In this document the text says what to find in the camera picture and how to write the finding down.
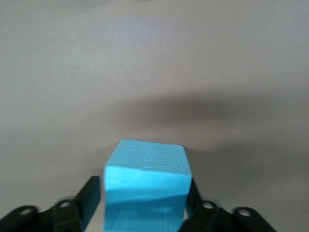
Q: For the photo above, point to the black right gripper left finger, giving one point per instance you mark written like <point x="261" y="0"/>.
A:
<point x="65" y="215"/>

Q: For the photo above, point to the light blue foam block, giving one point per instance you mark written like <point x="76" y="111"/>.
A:
<point x="147" y="183"/>

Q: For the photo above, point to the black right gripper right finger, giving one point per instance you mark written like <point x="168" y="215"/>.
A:
<point x="217" y="220"/>

